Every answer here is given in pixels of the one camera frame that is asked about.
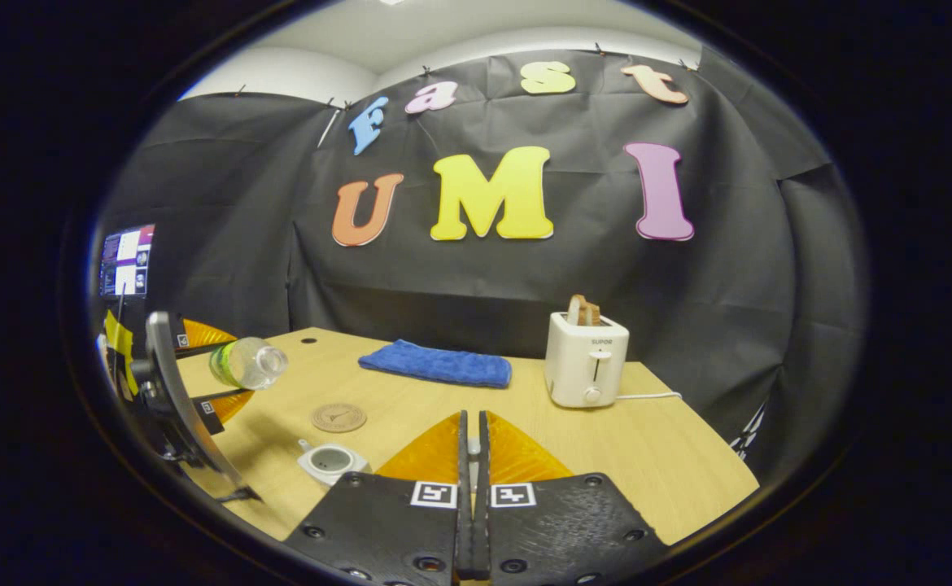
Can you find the white teacup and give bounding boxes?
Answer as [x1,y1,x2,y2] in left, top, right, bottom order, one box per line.
[297,439,372,487]

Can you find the green label water bottle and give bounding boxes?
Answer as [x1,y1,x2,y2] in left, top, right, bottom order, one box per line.
[209,338,289,390]

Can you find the computer monitor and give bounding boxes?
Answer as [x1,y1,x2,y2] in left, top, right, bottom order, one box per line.
[99,224,155,299]

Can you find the round wooden coaster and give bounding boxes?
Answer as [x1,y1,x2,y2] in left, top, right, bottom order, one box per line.
[311,403,368,433]

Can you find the blue towel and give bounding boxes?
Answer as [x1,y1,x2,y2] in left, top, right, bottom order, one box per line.
[358,339,513,389]

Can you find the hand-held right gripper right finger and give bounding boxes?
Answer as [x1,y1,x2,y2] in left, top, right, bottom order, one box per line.
[476,409,672,586]

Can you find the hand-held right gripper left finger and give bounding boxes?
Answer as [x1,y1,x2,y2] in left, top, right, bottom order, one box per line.
[285,409,474,586]

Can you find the white toaster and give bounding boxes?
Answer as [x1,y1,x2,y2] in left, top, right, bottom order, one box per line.
[544,312,630,409]

